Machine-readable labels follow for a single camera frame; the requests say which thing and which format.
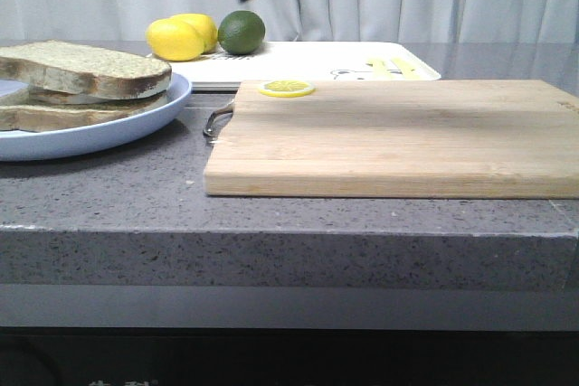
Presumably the bread slice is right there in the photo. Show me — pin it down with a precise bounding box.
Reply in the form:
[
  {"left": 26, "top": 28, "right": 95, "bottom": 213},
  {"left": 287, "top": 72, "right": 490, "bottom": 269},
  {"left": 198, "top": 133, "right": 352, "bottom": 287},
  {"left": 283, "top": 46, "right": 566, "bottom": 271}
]
[
  {"left": 1, "top": 89, "right": 168, "bottom": 132},
  {"left": 1, "top": 41, "right": 172, "bottom": 99}
]

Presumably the metal cutting board handle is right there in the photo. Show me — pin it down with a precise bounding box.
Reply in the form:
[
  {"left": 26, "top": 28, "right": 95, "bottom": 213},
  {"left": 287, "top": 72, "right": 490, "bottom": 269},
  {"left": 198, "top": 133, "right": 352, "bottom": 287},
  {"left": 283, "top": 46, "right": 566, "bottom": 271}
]
[{"left": 203, "top": 101, "right": 234, "bottom": 143}]

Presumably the white tray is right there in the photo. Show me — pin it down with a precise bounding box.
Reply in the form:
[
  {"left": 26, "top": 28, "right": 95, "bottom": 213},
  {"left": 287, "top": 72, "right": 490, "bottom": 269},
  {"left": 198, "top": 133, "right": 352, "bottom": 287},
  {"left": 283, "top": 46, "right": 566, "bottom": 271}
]
[{"left": 172, "top": 42, "right": 441, "bottom": 91}]

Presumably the fried egg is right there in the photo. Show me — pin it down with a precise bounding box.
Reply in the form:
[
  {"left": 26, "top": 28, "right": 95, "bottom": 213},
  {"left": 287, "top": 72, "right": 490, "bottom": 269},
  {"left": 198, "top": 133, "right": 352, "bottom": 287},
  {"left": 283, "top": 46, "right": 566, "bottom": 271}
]
[{"left": 27, "top": 86, "right": 108, "bottom": 105}]

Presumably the wooden cutting board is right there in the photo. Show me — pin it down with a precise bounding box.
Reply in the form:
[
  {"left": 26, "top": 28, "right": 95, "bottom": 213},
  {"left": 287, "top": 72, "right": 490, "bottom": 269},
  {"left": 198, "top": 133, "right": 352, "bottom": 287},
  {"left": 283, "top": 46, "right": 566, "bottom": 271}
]
[{"left": 204, "top": 80, "right": 578, "bottom": 199}]

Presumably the yellow plastic fork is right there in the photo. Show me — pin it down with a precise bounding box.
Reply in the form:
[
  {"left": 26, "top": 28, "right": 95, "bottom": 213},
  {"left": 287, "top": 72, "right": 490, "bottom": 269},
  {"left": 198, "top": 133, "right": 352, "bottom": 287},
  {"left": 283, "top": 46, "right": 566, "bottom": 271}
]
[{"left": 366, "top": 58, "right": 393, "bottom": 80}]

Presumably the front yellow lemon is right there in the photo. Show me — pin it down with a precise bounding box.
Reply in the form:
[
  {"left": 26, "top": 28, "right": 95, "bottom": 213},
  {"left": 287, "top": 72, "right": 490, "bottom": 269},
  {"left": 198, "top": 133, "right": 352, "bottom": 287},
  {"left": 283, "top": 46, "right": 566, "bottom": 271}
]
[{"left": 145, "top": 18, "right": 204, "bottom": 61}]

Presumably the lemon slice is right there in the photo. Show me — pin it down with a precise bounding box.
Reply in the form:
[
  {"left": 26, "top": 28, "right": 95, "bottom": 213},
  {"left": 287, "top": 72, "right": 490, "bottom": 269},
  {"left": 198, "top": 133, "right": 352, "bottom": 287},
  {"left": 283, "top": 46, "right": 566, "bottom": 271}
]
[{"left": 258, "top": 80, "right": 315, "bottom": 98}]

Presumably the green lime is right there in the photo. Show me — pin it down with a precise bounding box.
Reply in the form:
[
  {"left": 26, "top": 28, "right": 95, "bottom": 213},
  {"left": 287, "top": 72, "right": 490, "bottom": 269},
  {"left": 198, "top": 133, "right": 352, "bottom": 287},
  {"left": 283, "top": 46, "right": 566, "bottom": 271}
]
[{"left": 217, "top": 10, "right": 266, "bottom": 55}]

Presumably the light blue plate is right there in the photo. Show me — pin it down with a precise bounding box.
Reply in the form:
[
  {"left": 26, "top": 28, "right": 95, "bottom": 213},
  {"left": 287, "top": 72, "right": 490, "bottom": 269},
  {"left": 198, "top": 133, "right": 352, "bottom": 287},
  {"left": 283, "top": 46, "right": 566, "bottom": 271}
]
[{"left": 1, "top": 73, "right": 192, "bottom": 162}]

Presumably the rear yellow lemon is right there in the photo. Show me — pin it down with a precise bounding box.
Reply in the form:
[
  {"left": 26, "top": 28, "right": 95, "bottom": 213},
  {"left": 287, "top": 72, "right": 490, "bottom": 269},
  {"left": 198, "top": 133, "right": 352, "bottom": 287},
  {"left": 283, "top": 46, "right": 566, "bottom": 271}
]
[{"left": 172, "top": 13, "right": 218, "bottom": 53}]

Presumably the yellow lemon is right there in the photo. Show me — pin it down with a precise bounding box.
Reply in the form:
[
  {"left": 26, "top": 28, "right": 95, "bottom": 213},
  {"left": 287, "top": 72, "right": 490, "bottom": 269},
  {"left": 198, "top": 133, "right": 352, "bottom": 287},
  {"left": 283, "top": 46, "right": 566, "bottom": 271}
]
[
  {"left": 145, "top": 18, "right": 204, "bottom": 61},
  {"left": 172, "top": 13, "right": 218, "bottom": 53}
]

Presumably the yellow plastic knife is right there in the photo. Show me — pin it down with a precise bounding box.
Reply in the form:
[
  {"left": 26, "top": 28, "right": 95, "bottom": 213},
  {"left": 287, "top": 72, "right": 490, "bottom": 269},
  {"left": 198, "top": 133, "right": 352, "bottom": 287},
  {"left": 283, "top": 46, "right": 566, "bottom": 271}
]
[{"left": 391, "top": 57, "right": 421, "bottom": 80}]

